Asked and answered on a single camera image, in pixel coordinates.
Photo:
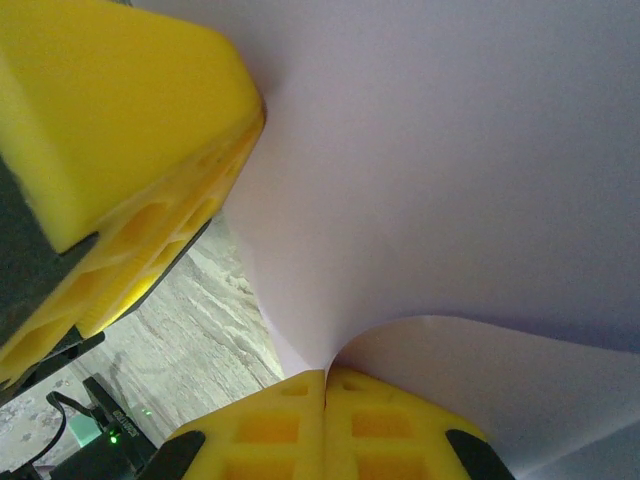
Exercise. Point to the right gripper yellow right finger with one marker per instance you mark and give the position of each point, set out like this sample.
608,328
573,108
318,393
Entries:
380,430

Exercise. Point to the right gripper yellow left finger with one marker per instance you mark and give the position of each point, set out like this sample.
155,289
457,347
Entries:
270,430

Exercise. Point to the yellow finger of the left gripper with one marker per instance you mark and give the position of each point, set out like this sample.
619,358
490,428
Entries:
125,100

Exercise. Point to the lilac paper sheet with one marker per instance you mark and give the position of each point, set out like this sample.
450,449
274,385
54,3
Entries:
425,175

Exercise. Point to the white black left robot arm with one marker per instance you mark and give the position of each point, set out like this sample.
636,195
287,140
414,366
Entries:
100,455

